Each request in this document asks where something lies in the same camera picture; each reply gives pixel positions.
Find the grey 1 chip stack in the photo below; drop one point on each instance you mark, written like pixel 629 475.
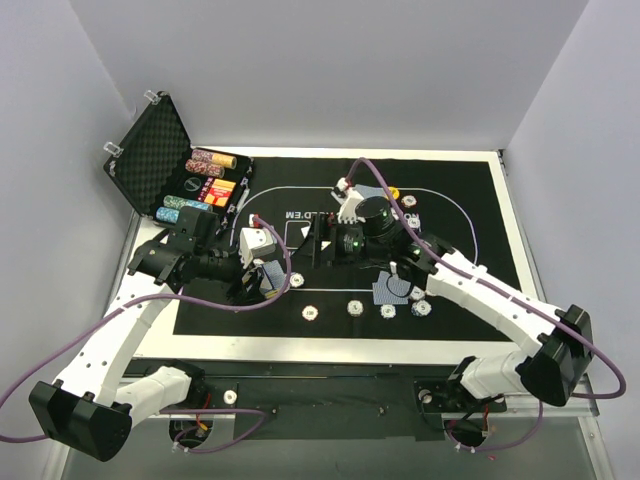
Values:
pixel 355 308

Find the black round dealer puck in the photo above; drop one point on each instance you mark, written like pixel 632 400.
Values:
pixel 192 184

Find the yellow big blind button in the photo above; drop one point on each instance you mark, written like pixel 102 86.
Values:
pixel 395 191

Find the blue playing card box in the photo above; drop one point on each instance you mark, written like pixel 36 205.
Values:
pixel 270 280

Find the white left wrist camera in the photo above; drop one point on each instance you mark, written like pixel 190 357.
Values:
pixel 255 243

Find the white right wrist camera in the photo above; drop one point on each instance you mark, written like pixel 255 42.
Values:
pixel 349 199

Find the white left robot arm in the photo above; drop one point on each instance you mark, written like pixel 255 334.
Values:
pixel 86 408

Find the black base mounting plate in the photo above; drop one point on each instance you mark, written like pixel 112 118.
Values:
pixel 295 426

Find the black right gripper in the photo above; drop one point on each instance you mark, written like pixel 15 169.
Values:
pixel 325 240

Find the black chip carrying case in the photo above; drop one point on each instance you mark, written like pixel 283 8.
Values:
pixel 149 162

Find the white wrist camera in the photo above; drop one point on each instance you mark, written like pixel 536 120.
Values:
pixel 255 243
pixel 349 199

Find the black poker table mat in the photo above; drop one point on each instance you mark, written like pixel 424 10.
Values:
pixel 358 285

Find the teal chip roll upper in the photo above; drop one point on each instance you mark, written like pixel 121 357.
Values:
pixel 177 203

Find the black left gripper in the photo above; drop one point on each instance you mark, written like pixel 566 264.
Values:
pixel 248 283

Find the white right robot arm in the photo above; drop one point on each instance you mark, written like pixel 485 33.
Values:
pixel 551 354

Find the teal chip roll lower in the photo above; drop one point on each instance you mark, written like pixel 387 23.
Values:
pixel 167 215

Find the red 100 chip stack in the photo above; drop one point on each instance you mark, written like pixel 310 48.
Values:
pixel 310 313

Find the blue 5 chip stack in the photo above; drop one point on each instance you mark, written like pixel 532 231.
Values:
pixel 388 311

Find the orange card deck box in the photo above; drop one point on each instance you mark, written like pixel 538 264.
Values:
pixel 216 192

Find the teal chip roll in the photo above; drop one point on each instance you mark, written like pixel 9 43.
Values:
pixel 177 203
pixel 167 215

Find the red chips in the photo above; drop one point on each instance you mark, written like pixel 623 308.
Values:
pixel 409 201

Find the grey chips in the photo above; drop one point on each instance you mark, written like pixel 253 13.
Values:
pixel 417 294

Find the brown chip roll top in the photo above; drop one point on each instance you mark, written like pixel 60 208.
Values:
pixel 225 160

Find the aluminium front rail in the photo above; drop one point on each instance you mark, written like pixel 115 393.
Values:
pixel 364 396

